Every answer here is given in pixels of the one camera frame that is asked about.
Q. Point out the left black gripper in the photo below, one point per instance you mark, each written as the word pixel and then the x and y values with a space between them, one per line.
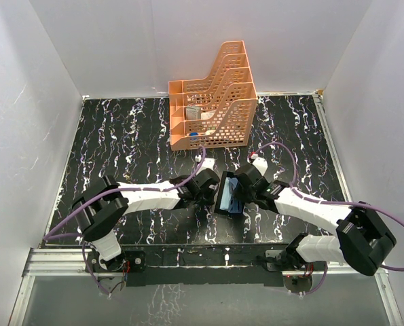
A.
pixel 208 200

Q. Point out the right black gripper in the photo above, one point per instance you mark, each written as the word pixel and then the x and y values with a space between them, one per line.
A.
pixel 242 196

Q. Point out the blue sunglasses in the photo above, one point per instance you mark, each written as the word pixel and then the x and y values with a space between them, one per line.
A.
pixel 235 206

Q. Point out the black sunglasses case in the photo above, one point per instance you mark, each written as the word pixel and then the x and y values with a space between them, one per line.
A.
pixel 223 177

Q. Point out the light blue cleaning cloth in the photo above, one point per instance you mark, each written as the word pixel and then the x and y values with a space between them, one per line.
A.
pixel 227 195

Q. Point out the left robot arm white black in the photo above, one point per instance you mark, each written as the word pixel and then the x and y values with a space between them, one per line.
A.
pixel 113 200

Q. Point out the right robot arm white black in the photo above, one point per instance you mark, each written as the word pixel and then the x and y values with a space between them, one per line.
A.
pixel 357 236

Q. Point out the white paper in organizer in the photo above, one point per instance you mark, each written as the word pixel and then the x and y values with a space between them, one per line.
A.
pixel 210 119

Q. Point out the grey packet in organizer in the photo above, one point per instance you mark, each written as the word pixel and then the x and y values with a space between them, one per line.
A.
pixel 193 112

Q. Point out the orange plastic file organizer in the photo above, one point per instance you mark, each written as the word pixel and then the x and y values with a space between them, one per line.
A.
pixel 218 110

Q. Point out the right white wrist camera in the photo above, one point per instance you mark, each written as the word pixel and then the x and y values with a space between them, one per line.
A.
pixel 259 163

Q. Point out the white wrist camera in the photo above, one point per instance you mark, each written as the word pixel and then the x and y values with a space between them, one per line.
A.
pixel 259 163
pixel 207 163

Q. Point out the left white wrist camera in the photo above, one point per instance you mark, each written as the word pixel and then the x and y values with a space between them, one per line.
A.
pixel 207 163

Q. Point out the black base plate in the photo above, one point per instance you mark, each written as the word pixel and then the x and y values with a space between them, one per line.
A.
pixel 217 264

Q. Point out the aluminium frame rail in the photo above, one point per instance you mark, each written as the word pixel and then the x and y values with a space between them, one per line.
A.
pixel 54 261

